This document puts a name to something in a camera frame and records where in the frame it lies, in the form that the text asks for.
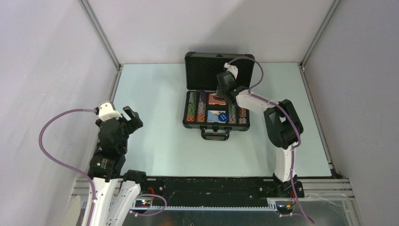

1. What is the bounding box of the red playing card box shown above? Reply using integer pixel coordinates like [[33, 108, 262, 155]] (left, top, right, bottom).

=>
[[208, 93, 227, 105]]

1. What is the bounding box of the blue round button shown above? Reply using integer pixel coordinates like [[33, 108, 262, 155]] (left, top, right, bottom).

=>
[[218, 112, 229, 122]]

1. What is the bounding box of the black poker set case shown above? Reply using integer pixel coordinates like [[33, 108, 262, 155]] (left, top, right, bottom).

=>
[[183, 52, 255, 141]]

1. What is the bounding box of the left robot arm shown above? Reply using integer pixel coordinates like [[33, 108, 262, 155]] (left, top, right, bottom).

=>
[[82, 102, 149, 226]]

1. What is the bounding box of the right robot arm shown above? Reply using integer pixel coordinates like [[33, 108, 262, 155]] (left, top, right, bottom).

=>
[[216, 71, 303, 197]]

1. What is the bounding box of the purple chip stack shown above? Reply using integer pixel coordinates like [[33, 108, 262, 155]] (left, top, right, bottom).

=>
[[198, 92, 207, 107]]

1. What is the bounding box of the blue playing card box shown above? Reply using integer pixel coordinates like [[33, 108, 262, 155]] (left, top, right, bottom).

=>
[[207, 110, 226, 123]]

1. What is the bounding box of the green blue chip stack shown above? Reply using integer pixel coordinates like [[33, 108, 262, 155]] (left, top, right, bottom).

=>
[[188, 92, 197, 106]]

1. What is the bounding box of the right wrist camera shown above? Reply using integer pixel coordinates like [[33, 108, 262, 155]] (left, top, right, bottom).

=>
[[223, 63, 238, 79]]

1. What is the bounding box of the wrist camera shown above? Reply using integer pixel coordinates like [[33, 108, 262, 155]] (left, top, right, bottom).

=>
[[94, 100, 122, 121], [223, 63, 238, 79]]

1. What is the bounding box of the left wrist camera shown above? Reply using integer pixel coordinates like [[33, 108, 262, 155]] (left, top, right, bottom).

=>
[[94, 100, 122, 121]]

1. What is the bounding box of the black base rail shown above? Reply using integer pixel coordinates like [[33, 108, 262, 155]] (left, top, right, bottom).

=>
[[140, 177, 304, 208]]

